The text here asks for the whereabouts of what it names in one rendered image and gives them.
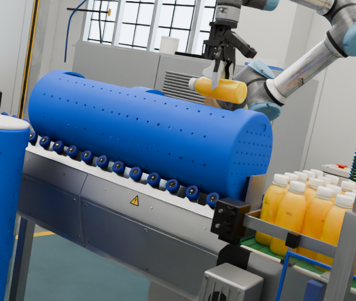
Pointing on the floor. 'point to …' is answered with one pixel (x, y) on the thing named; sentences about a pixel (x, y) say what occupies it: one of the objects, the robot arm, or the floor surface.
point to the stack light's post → (346, 256)
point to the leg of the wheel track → (21, 260)
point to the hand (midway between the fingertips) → (221, 88)
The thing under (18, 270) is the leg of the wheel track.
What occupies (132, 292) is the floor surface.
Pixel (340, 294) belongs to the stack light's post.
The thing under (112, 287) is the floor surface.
